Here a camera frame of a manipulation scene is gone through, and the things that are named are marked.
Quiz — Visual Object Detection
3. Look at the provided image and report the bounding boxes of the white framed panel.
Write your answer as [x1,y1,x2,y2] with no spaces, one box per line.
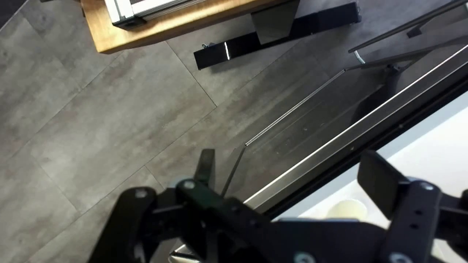
[104,0,193,27]

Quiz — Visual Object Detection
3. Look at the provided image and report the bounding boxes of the wooden table top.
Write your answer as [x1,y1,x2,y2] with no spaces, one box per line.
[79,0,294,55]

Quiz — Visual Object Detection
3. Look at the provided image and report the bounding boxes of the black metal table base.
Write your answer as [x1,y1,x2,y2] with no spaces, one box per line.
[193,0,363,70]

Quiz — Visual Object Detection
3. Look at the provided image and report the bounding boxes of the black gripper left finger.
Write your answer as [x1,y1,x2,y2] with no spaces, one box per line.
[90,147,261,263]

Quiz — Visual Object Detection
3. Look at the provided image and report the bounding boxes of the dark grey base cabinet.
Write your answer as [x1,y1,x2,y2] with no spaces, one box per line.
[221,0,468,220]

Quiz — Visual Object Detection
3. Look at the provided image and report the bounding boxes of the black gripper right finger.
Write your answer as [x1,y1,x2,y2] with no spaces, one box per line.
[357,149,468,263]

